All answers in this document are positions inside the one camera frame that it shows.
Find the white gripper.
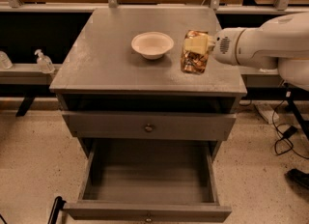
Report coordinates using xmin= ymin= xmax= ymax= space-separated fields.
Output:
xmin=183 ymin=28 xmax=244 ymax=66

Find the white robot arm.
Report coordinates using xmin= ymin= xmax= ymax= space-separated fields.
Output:
xmin=181 ymin=13 xmax=309 ymax=91

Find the grey drawer cabinet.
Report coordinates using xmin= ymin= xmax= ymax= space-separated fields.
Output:
xmin=50 ymin=6 xmax=246 ymax=151

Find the grey top drawer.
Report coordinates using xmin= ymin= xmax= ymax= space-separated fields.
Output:
xmin=62 ymin=111 xmax=236 ymax=141

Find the grey open middle drawer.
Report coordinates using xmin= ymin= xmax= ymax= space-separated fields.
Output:
xmin=64 ymin=139 xmax=232 ymax=223

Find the white bowl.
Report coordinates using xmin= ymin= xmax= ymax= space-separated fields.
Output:
xmin=131 ymin=32 xmax=174 ymax=60

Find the white power strip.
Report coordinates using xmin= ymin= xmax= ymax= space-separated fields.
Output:
xmin=255 ymin=104 xmax=279 ymax=125

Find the clear sanitizer pump bottle left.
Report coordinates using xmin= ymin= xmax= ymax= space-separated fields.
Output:
xmin=35 ymin=49 xmax=55 ymax=74

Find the black cable on floor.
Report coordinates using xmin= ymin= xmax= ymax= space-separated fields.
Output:
xmin=271 ymin=100 xmax=309 ymax=160

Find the black handle bottom left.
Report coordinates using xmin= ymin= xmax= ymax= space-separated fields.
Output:
xmin=47 ymin=196 xmax=66 ymax=224

